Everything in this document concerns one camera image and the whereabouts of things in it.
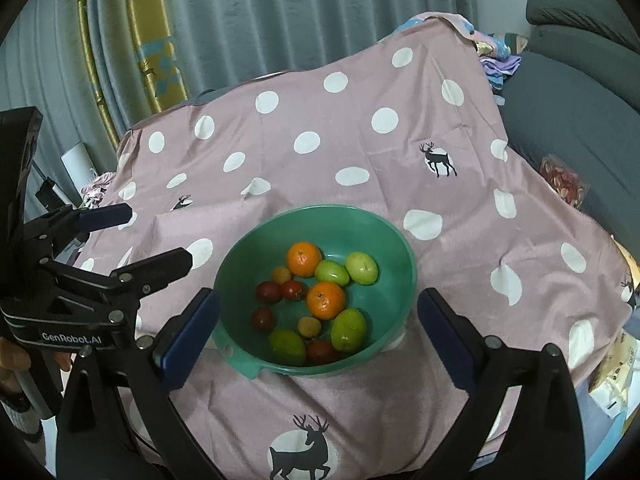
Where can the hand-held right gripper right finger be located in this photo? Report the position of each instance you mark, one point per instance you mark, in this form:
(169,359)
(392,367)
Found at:
(445,332)

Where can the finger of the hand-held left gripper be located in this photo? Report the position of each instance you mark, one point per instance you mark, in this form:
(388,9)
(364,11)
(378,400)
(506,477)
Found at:
(165,262)
(107,215)

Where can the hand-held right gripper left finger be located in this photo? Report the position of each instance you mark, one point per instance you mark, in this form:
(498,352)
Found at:
(190,340)

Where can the red cherry tomato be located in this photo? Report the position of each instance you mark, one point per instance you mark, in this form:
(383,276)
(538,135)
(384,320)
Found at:
(322,351)
(293,290)
(262,318)
(268,291)

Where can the green jujube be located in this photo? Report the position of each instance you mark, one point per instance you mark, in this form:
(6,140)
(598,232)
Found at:
(287,346)
(361,267)
(331,271)
(348,329)

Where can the tan longan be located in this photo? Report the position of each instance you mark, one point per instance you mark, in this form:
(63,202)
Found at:
(309,326)
(281,274)

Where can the orange mandarin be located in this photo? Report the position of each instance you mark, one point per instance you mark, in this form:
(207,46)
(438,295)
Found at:
(303,259)
(326,300)

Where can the green plastic bowl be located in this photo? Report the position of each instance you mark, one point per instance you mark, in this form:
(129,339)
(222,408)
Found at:
(360,230)

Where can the person's left hand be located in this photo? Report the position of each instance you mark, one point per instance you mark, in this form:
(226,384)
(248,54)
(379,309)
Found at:
(12,357)

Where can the pile of clothes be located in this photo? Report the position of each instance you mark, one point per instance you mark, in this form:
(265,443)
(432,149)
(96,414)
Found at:
(97,190)

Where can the white cylinder appliance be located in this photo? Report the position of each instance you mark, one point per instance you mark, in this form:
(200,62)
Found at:
(77,162)

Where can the yellow patterned curtain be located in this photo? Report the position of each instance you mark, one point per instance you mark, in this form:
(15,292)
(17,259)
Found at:
(150,35)

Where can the red snack packet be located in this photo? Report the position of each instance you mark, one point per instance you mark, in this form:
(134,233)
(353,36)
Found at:
(565,182)

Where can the pink polka-dot cloth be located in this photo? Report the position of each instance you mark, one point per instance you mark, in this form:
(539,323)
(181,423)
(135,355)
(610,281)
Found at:
(350,160)

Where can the grey sofa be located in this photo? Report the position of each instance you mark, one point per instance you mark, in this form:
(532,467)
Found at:
(575,110)

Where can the colourful cartoon cloth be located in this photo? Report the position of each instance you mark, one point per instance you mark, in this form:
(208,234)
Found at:
(495,67)

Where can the grey curtain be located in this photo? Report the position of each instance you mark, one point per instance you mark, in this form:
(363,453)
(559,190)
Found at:
(300,10)

